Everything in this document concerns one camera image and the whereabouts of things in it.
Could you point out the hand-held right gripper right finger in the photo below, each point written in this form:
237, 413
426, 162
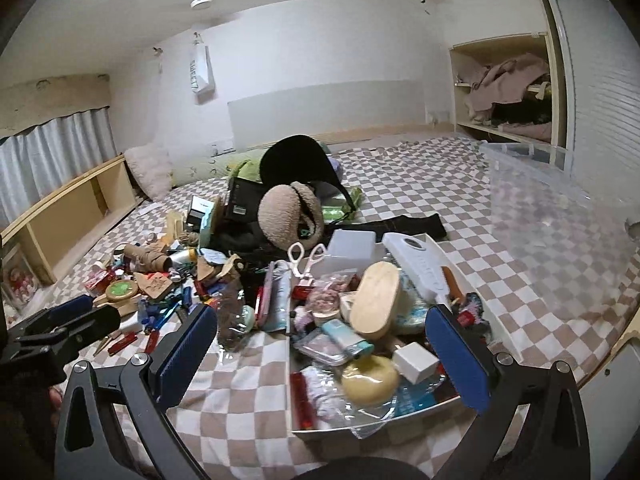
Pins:
457, 360

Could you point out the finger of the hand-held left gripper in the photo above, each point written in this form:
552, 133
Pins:
90, 322
75, 304

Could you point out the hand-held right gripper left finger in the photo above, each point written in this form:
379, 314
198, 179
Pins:
185, 355

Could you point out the white charger cube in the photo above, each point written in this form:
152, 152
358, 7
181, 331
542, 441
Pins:
415, 360

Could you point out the pale yellow oval dish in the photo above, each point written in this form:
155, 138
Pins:
367, 380

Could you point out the wooden oval block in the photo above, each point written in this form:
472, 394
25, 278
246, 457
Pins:
375, 300

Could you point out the pale blue packet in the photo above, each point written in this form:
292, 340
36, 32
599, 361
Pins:
345, 340

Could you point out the white rectangular container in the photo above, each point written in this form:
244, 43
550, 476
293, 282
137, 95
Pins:
320, 434

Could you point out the person's left forearm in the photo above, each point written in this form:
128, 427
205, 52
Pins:
20, 440

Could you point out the small red box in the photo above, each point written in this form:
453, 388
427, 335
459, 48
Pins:
97, 280

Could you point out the pile of red packets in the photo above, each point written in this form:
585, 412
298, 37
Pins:
120, 342

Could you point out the round cork coaster green print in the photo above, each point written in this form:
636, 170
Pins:
121, 290

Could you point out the dark patterned pouch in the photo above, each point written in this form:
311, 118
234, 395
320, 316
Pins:
470, 312

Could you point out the pile of blue packets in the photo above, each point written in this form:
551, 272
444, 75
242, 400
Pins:
150, 317

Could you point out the clear blue printed bag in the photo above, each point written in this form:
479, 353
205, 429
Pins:
415, 400

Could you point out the crumpled clear plastic bag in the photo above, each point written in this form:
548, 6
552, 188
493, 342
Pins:
232, 310

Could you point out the engraved wooden plaque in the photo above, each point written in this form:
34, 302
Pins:
157, 285

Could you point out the checkered blanket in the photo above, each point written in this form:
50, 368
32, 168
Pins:
250, 400

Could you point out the wooden bedside shelf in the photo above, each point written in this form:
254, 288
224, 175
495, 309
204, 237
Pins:
65, 225

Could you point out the cardboard tube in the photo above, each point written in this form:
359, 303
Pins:
150, 256

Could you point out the brown cardboard wedge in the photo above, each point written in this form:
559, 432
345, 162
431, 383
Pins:
210, 267

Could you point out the silver bottle orange cap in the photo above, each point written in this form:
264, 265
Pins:
182, 258

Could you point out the pink pen case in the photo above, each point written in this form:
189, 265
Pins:
265, 292

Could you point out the white remote-like device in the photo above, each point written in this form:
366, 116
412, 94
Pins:
422, 260

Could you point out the shiny red foil packet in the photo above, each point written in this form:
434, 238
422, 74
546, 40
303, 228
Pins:
303, 402

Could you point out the pink pad pack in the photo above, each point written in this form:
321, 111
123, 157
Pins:
320, 346

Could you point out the white lace cloth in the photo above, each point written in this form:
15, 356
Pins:
320, 395

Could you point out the black cloth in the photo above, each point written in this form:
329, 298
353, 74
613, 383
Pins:
415, 225

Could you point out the black box white face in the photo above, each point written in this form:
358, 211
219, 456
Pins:
200, 210

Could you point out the pale grey curtain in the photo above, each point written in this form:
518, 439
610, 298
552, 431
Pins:
50, 160

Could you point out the pink bead bag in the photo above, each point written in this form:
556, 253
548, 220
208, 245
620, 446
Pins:
327, 292

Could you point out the white fluffy pillow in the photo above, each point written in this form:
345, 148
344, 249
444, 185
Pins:
150, 170

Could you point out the translucent white box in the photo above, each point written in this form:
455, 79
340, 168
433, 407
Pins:
350, 247

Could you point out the white bedside cabinet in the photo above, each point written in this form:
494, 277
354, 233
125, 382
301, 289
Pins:
615, 385

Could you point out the beige fluffy earmuffs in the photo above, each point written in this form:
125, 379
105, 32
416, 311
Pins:
280, 220

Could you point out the clear plastic storage box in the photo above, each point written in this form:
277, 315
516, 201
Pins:
540, 195

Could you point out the green foil packet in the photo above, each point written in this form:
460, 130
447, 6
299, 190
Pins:
340, 208

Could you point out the green plush toy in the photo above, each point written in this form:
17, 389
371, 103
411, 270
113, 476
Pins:
245, 170

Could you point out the pale green bolster pillow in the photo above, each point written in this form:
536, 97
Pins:
215, 162

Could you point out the beige curtain valance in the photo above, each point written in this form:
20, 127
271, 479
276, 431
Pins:
50, 105

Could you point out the purple cloth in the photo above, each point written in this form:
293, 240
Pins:
334, 175

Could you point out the black cap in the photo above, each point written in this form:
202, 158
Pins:
295, 160

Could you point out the wooden closet shelf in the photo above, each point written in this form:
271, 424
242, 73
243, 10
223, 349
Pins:
457, 110

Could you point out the dark clothes pile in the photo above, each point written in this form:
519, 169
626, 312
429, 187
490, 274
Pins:
520, 115

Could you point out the white air conditioner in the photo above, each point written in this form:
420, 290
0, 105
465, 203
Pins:
202, 72

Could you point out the pink cloth pile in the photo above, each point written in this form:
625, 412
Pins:
500, 85

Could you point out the white sliding door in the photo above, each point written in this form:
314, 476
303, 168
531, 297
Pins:
600, 85

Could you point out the white smoke detector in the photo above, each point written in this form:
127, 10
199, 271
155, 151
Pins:
201, 2

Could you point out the white wall socket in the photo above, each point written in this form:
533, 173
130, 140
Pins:
226, 146

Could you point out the white wall panel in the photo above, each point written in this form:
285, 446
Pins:
325, 110

